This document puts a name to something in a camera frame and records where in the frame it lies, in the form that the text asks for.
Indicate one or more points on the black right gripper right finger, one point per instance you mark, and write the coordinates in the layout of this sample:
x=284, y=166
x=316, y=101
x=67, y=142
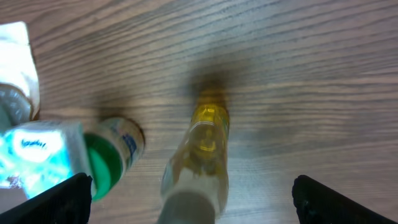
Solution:
x=316, y=203

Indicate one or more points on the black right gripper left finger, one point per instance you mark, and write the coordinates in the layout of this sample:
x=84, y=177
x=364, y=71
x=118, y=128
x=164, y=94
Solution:
x=67, y=202

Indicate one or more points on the Kleenex tissue pack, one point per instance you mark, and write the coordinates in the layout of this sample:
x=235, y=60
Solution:
x=39, y=155

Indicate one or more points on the green lid white jar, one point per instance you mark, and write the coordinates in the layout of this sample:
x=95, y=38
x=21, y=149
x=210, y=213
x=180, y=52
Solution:
x=114, y=145

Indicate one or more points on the yellow Vim liquid bottle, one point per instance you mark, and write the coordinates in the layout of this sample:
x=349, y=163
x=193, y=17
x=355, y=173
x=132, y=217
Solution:
x=195, y=182

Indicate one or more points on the beige Pantree snack pouch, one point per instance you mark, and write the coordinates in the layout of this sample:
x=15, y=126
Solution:
x=20, y=95

